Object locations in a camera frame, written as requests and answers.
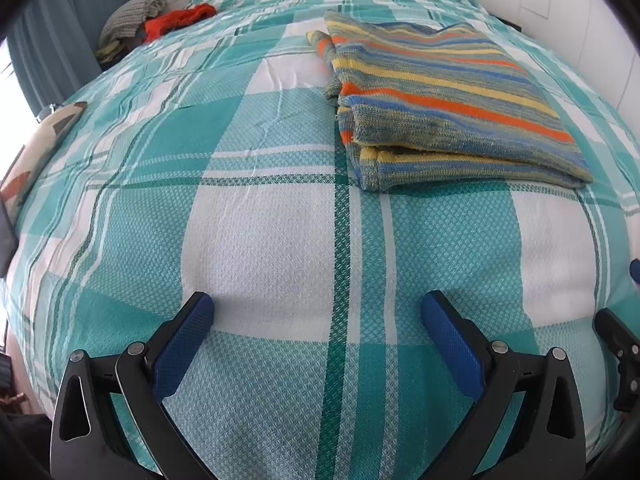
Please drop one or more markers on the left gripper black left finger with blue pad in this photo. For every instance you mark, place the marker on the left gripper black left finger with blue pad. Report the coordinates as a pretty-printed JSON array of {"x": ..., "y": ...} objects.
[{"x": 87, "y": 439}]

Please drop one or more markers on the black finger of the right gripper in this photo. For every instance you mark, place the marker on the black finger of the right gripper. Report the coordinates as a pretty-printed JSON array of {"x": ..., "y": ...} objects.
[{"x": 624, "y": 346}]

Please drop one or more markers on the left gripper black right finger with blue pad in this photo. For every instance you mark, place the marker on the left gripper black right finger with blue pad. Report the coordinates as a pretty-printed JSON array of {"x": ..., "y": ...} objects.
[{"x": 547, "y": 440}]

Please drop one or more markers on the striped multicolour knit sweater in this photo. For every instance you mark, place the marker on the striped multicolour knit sweater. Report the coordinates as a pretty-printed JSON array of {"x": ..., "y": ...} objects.
[{"x": 416, "y": 105}]

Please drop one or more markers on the grey striped clothes pile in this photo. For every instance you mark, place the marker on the grey striped clothes pile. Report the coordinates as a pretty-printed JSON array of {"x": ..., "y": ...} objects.
[{"x": 122, "y": 30}]

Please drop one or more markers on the patterned beige cushion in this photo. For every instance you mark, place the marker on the patterned beige cushion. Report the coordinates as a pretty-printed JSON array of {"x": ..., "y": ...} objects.
[{"x": 35, "y": 154}]

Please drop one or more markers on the teal white plaid bedspread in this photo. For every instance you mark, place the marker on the teal white plaid bedspread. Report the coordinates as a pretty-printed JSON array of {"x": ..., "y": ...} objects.
[{"x": 209, "y": 160}]

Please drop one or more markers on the blue curtain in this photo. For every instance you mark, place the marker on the blue curtain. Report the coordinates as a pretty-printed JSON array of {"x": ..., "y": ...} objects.
[{"x": 52, "y": 46}]

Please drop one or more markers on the red garment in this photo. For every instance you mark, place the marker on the red garment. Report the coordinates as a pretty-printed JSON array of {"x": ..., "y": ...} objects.
[{"x": 174, "y": 20}]

